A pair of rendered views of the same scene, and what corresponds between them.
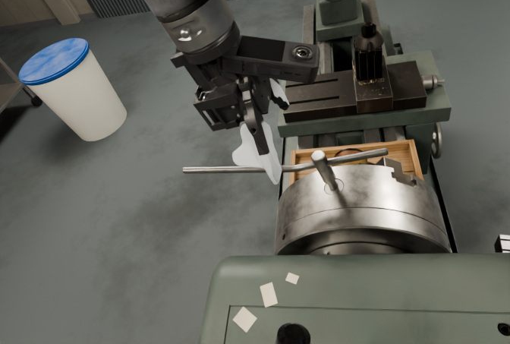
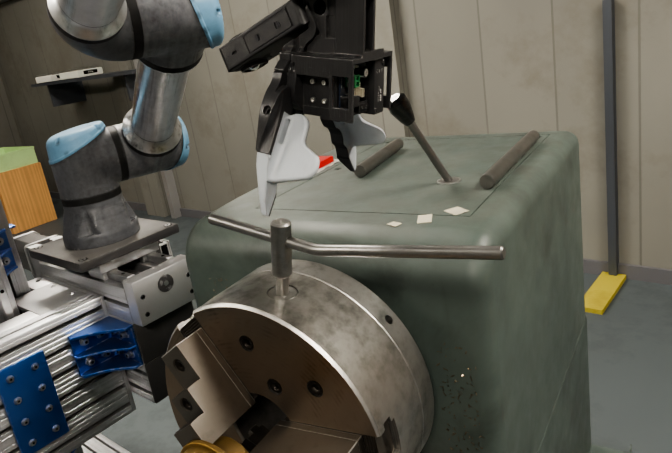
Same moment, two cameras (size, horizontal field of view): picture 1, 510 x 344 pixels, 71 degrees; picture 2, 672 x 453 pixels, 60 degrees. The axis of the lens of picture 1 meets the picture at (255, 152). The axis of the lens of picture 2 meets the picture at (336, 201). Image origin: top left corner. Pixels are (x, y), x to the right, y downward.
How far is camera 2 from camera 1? 95 cm
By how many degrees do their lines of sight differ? 117
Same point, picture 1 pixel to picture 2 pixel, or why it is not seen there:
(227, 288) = (470, 222)
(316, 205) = (321, 290)
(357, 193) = (264, 279)
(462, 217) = not seen: outside the picture
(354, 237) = not seen: hidden behind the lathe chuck
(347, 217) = (299, 265)
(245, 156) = (368, 131)
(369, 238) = not seen: hidden behind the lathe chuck
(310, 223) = (343, 282)
